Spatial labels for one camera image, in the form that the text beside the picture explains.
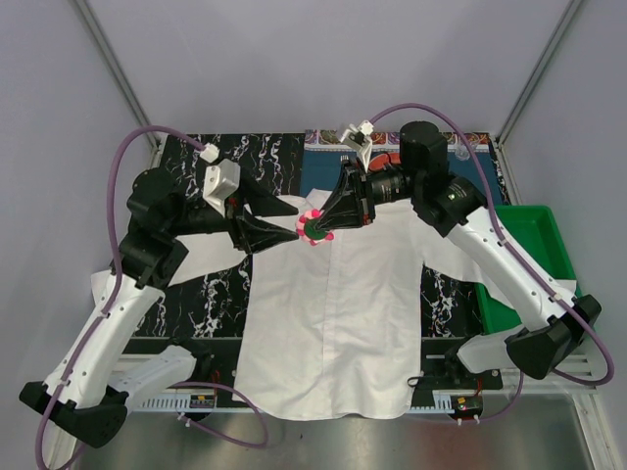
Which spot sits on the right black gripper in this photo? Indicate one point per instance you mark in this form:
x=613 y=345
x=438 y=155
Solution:
x=349 y=211

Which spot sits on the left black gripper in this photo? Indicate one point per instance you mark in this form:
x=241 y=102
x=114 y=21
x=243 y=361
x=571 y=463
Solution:
x=248 y=233

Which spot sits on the pink flower brooch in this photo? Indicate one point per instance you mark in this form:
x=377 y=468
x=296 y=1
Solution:
x=308 y=231

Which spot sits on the white button-up shirt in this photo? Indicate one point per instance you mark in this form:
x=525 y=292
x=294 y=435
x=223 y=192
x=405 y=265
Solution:
x=334 y=330

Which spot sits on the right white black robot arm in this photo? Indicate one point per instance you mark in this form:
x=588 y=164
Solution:
x=553 y=319

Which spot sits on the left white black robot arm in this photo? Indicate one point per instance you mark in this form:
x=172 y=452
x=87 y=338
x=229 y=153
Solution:
x=80 y=395

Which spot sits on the red floral plate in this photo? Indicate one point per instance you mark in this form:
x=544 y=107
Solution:
x=380 y=161

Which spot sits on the clear drinking glass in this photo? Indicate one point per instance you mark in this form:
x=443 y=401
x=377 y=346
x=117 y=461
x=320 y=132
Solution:
x=463 y=152

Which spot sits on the blue patterned placemat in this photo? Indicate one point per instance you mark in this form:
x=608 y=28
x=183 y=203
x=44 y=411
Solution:
x=323 y=152

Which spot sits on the green plastic tray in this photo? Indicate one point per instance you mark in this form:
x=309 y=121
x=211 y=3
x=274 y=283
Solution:
x=535 y=229

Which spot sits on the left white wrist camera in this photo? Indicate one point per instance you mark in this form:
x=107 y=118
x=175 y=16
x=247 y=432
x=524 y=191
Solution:
x=221 y=181

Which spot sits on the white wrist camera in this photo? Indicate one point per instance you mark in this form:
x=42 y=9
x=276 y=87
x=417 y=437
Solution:
x=221 y=181
x=358 y=138

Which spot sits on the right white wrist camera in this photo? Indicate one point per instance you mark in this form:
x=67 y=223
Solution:
x=358 y=138

